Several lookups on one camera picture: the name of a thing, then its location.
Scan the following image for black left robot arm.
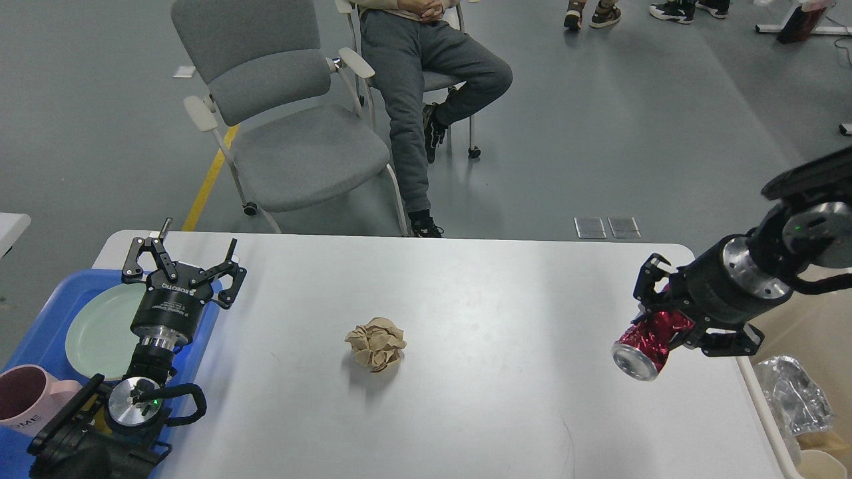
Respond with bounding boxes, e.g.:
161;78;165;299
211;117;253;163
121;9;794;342
27;218;247;478

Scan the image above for brown paper bag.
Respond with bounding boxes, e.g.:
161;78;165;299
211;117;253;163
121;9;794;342
796;430;850;460

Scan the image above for white side table corner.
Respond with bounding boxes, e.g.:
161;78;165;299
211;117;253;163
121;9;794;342
0;212;33;258

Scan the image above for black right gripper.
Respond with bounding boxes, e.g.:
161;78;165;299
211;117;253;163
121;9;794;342
632;236;792;357

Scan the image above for crumpled brown paper ball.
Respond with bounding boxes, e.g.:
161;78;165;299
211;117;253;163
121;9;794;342
345;317;407;373

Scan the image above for beige plastic bin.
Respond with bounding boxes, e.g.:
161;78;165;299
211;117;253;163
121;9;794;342
736;291;851;478

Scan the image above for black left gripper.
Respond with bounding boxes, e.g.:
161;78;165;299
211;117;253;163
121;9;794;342
120;218;247;348

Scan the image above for standing person green hoodie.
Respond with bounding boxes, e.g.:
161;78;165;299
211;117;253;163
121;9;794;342
563;0;622;31

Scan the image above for aluminium foil sheet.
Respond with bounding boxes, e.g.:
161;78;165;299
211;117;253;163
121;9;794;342
753;355;835;464

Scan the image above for white paper cup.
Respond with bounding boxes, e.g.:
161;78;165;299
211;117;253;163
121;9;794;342
796;450;848;479

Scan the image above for white stand base far right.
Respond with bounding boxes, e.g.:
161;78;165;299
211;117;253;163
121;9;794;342
754;1;851;45

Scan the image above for dark shoes at right edge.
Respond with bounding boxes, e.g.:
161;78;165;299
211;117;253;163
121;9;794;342
649;1;731;25

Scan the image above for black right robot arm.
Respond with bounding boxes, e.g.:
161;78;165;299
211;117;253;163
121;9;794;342
617;148;851;371

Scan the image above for crushed red can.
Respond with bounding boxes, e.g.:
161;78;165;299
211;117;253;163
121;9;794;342
610;305;695;381

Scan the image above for light green plate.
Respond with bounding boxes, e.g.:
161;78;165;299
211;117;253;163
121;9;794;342
66;284;146;380

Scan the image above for occupied grey chair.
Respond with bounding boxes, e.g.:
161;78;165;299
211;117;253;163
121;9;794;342
335;1;481;160

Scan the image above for empty grey chair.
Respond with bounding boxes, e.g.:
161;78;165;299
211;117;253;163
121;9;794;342
170;1;410;236

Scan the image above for metal floor plates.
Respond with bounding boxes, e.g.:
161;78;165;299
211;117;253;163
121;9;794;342
573;216;642;240

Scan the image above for seated person grey trousers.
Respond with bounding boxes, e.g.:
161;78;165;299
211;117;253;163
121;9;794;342
356;1;513;238

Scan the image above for pink mug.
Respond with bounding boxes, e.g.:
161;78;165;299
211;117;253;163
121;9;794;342
1;365;82;437

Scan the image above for blue plastic tray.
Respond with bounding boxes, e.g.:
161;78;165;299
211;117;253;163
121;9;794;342
1;269;221;478

